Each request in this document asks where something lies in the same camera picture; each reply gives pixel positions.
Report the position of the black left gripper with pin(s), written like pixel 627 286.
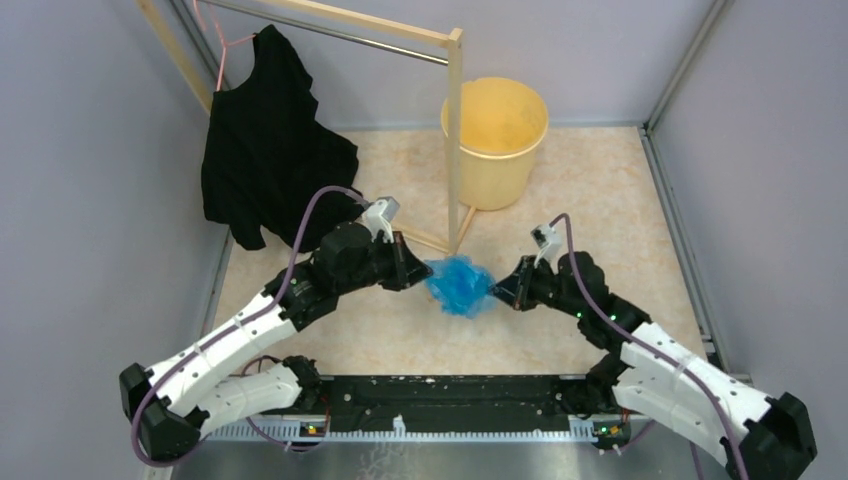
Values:
pixel 407 268

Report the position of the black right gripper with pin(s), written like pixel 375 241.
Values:
pixel 510 289

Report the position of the blue plastic trash bag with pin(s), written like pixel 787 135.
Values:
pixel 460 287

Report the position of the wooden clothes rack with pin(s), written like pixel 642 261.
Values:
pixel 450 42

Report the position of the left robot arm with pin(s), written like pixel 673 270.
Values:
pixel 177 402

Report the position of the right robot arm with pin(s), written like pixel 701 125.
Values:
pixel 754 435

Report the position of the yellow plastic trash bin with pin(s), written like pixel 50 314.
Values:
pixel 502 125

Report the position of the black hanging shirt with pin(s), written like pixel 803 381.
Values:
pixel 266 154

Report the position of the pink clothes hanger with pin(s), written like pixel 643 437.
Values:
pixel 206 15

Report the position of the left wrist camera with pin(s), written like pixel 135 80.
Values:
pixel 378 216

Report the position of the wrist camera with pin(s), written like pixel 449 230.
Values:
pixel 378 216
pixel 548 241

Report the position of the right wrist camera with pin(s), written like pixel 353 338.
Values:
pixel 548 241

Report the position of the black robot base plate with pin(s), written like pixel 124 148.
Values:
pixel 463 404

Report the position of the white slotted cable duct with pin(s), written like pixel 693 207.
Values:
pixel 292 431

